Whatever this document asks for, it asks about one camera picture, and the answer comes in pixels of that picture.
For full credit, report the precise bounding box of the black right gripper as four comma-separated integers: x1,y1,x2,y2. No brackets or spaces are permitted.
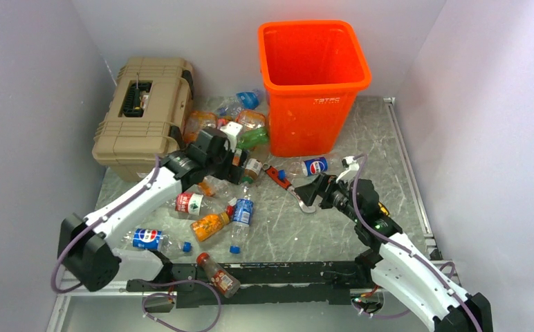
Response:
295,172,362,223

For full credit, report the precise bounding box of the brown tea bottle green cap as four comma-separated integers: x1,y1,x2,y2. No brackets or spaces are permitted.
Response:
241,158,263,184

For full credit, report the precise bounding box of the pepsi bottle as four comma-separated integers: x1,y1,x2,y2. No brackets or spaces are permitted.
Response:
122,228,192,257
280,155,342,178

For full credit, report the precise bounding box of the blue label water bottle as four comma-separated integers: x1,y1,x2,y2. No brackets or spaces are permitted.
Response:
229,181,256,255

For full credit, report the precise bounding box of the green plastic bottle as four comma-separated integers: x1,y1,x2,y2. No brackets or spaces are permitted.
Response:
237,127,270,150

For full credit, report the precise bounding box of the red label bottle red cap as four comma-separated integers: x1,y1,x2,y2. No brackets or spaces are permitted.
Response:
167,192,234,220

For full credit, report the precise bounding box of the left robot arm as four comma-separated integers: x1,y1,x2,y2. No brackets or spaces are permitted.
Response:
50,122,244,293

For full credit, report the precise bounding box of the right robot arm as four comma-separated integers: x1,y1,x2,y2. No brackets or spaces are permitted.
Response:
295,174,493,331

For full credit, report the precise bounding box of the orange plastic bin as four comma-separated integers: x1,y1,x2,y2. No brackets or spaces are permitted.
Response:
257,20,372,157

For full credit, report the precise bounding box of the clear bottle orange label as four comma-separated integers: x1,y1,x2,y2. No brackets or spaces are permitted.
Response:
197,176,234,199

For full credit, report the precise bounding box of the red adjustable wrench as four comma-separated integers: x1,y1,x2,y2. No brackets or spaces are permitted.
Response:
262,164,315,214

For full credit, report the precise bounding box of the crushed orange label bottle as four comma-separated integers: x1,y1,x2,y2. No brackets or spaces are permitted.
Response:
235,109,267,133

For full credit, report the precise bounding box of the orange bottle yellow cap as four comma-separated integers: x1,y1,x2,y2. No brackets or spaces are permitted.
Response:
190,211,230,242

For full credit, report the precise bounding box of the large orange label bottle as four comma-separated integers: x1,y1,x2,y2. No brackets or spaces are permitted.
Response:
183,111,217,143

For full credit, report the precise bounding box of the clear bottle blue label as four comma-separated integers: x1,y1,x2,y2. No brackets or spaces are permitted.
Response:
215,89,264,118

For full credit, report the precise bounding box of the tan plastic toolbox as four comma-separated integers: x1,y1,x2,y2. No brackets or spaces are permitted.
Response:
92,57,194,182

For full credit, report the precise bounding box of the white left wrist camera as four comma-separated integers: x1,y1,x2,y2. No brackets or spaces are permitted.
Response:
219,121,243,151

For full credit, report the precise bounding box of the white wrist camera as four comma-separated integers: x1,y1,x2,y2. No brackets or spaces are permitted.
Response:
335,154,364,183
219,121,243,151

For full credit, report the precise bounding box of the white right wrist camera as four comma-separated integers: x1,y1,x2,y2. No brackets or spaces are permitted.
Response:
335,154,364,183

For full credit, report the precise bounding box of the yellow handle screwdriver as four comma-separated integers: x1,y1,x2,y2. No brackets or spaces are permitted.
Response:
378,202,391,217

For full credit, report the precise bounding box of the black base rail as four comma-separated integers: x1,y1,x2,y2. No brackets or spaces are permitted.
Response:
125,260,375,308

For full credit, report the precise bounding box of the red cap bottle on rail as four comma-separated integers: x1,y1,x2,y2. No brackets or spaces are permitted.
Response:
196,252,241,298

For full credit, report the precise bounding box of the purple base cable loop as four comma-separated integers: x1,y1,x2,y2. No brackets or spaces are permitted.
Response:
140,275,225,332

